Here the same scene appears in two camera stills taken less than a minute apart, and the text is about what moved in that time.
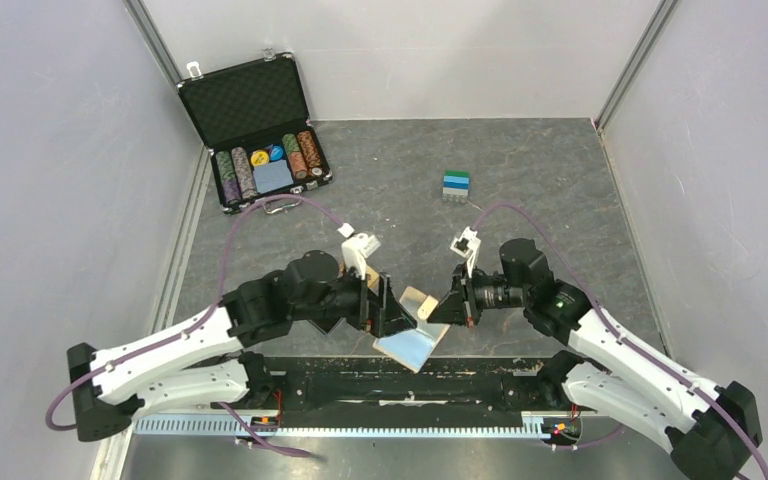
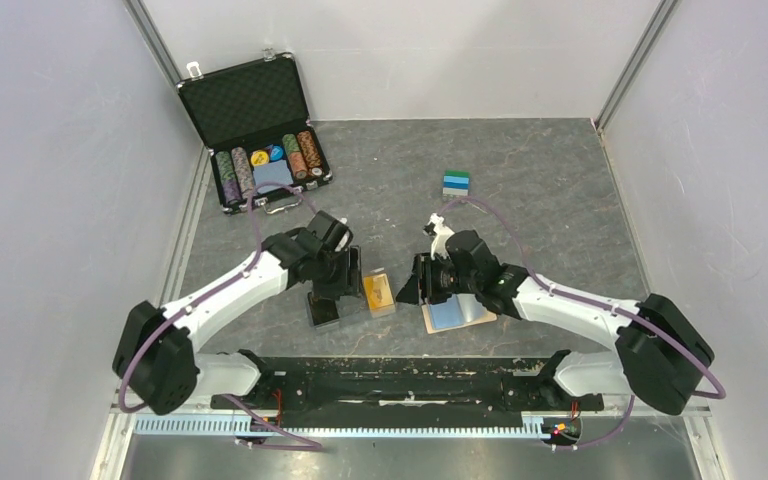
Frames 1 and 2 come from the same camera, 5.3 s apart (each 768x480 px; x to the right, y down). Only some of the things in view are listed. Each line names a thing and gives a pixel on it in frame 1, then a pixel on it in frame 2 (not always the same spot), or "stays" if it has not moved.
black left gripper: x=372 y=308 -> x=349 y=281
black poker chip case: x=253 y=120 stays
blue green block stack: x=456 y=186 stays
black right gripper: x=461 y=305 -> x=420 y=286
